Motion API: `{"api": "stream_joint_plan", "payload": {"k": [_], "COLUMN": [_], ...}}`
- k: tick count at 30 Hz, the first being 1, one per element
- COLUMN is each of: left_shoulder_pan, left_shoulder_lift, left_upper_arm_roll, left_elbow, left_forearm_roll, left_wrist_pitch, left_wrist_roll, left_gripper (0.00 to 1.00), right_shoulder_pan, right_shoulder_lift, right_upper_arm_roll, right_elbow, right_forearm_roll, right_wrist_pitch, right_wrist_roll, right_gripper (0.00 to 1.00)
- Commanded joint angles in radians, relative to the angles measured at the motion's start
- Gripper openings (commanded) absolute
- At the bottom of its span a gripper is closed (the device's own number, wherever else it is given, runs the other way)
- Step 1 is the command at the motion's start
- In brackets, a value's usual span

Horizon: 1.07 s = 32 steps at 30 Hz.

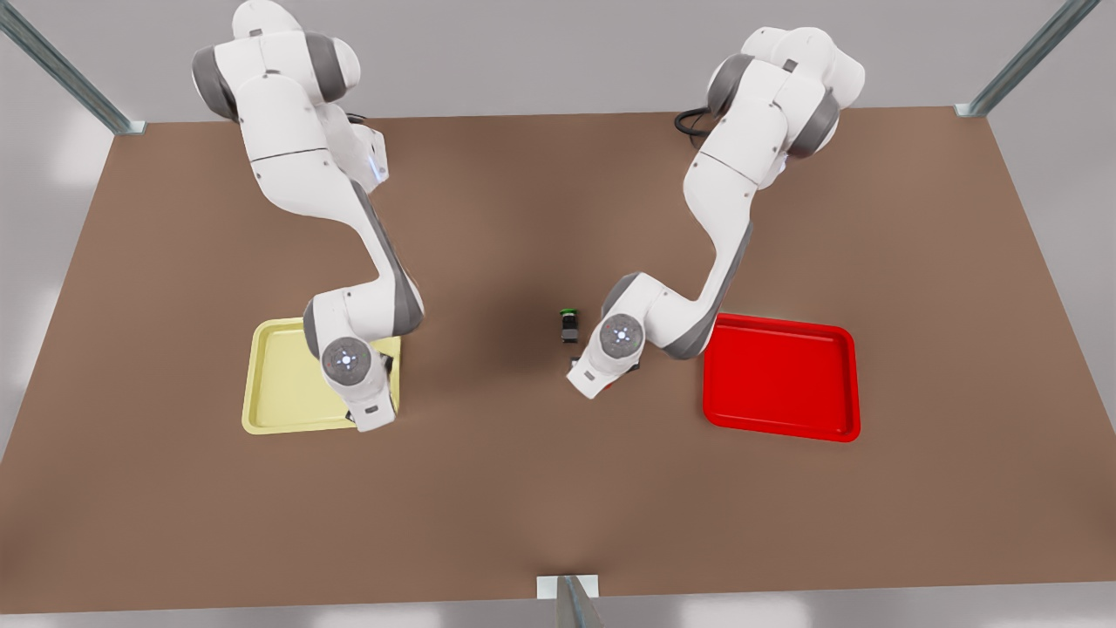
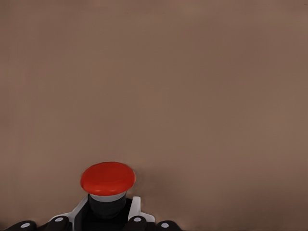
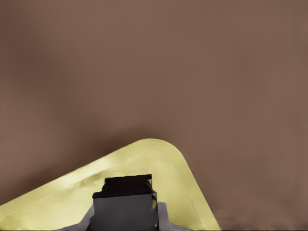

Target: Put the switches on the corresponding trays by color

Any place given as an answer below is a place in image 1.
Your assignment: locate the pale yellow tray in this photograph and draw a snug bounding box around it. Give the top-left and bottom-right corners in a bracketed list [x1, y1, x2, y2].
[242, 317, 403, 435]

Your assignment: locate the red tray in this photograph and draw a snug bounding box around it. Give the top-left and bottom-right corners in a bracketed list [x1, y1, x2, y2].
[702, 313, 861, 443]

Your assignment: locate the silver frame post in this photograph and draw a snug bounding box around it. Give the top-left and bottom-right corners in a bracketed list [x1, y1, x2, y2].
[954, 0, 1101, 119]
[536, 575, 606, 628]
[0, 0, 146, 136]

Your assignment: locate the black cable loop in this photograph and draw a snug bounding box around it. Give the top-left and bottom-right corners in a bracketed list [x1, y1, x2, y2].
[674, 107, 718, 149]

